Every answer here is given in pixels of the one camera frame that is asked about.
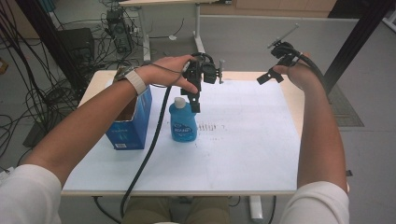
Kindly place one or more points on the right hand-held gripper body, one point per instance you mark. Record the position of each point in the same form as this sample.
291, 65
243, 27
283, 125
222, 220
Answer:
283, 49

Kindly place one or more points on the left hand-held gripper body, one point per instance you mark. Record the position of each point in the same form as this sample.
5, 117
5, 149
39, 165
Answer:
202, 70

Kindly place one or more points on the blue bottle with white cap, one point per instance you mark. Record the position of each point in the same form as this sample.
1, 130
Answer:
183, 123

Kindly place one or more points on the blue cardboard box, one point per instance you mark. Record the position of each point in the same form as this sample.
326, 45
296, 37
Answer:
132, 124

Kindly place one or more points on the person's right hand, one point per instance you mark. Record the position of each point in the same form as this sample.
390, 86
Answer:
295, 74

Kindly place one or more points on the person's left hand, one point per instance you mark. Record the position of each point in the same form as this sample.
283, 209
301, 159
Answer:
165, 72

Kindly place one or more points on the wristwatch with white band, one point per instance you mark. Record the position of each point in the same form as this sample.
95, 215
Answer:
137, 80

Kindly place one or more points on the white table mat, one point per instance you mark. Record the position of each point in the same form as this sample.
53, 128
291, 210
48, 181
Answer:
236, 146

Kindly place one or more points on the person's legs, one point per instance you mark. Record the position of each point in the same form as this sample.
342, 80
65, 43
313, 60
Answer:
174, 210

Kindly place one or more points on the black box on floor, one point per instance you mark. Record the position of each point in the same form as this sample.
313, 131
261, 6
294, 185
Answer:
77, 43

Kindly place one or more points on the white table foot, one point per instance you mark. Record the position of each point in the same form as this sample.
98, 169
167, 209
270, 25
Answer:
256, 208

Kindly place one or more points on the white right sleeve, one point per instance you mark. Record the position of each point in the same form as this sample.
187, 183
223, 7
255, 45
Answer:
314, 203

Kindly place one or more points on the white sleeve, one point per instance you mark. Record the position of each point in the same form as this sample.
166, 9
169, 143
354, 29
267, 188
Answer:
28, 196
314, 203

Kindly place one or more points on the white left sleeve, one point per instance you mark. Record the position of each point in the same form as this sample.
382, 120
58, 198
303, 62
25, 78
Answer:
28, 196

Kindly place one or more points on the white desk frame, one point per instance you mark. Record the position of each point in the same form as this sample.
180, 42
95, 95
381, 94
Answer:
199, 31

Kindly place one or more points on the black metal post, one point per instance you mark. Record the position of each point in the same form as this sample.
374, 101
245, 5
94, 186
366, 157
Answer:
49, 40
355, 43

